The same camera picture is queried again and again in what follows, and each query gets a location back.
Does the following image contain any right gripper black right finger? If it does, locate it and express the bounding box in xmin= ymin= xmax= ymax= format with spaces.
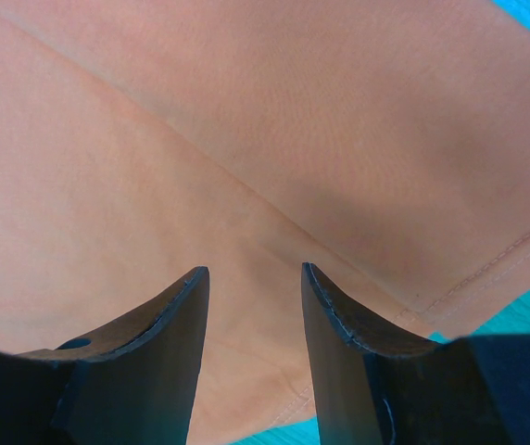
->
xmin=301 ymin=263 xmax=530 ymax=444

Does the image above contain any orange t shirt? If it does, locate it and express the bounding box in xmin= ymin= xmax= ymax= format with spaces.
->
xmin=0 ymin=1 xmax=530 ymax=444

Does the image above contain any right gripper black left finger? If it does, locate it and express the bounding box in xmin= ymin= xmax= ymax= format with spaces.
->
xmin=0 ymin=266 xmax=209 ymax=444

